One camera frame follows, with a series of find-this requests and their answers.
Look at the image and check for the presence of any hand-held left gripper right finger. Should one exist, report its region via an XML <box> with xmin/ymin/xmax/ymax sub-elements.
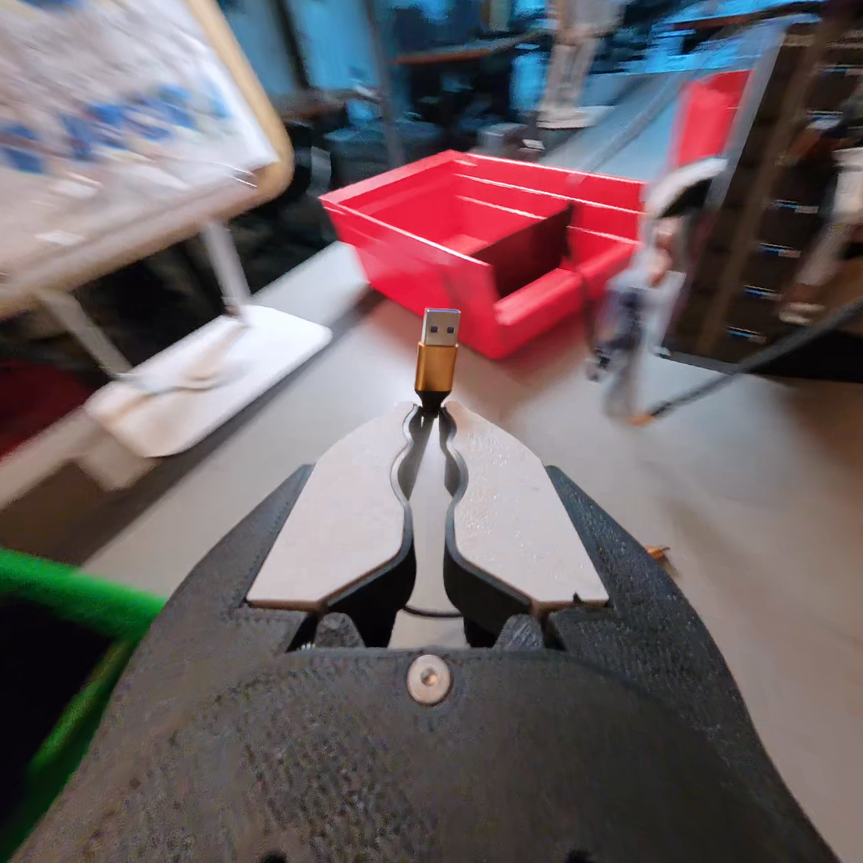
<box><xmin>442</xmin><ymin>401</ymin><xmax>612</xmax><ymax>642</ymax></box>

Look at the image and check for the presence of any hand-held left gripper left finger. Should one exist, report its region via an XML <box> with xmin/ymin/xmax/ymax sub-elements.
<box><xmin>246</xmin><ymin>401</ymin><xmax>417</xmax><ymax>645</ymax></box>

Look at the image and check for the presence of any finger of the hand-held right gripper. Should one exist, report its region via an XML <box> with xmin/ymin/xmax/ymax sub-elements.
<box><xmin>643</xmin><ymin>159</ymin><xmax>731</xmax><ymax>220</ymax></box>
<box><xmin>586</xmin><ymin>270</ymin><xmax>675</xmax><ymax>418</ymax></box>

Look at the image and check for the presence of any gold USB cable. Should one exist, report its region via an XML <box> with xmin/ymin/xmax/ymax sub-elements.
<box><xmin>403</xmin><ymin>309</ymin><xmax>675</xmax><ymax>620</ymax></box>

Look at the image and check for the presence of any red plastic bin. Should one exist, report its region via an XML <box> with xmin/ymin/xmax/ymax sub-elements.
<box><xmin>319</xmin><ymin>150</ymin><xmax>650</xmax><ymax>360</ymax></box>

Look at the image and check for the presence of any green plastic bin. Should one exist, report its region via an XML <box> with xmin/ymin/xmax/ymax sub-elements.
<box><xmin>0</xmin><ymin>548</ymin><xmax>170</xmax><ymax>863</ymax></box>

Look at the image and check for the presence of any black bin divider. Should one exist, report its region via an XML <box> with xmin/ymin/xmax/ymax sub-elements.
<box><xmin>474</xmin><ymin>202</ymin><xmax>576</xmax><ymax>299</ymax></box>

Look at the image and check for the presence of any instruction sheet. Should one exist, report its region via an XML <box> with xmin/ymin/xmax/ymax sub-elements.
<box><xmin>0</xmin><ymin>0</ymin><xmax>278</xmax><ymax>285</ymax></box>

